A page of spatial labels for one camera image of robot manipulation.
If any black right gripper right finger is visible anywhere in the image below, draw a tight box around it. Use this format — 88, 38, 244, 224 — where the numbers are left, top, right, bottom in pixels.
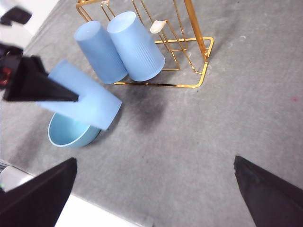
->
233, 155, 303, 227

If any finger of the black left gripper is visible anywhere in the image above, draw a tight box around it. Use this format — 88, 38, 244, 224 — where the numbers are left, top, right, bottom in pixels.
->
3, 55, 80, 103

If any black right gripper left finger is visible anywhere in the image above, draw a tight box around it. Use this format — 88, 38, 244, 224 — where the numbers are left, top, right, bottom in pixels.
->
0, 157, 78, 227

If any blue ribbed plastic cup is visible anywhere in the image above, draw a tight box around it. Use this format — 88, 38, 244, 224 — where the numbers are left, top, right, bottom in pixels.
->
73, 20, 128, 85
35, 59, 123, 131
106, 11, 166, 82

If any blue ridged bowl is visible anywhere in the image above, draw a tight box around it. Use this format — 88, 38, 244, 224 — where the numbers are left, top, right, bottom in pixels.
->
48, 112, 101, 148

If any gold wire cup rack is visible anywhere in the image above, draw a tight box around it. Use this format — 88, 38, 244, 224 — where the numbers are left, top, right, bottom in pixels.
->
75, 0, 214, 88

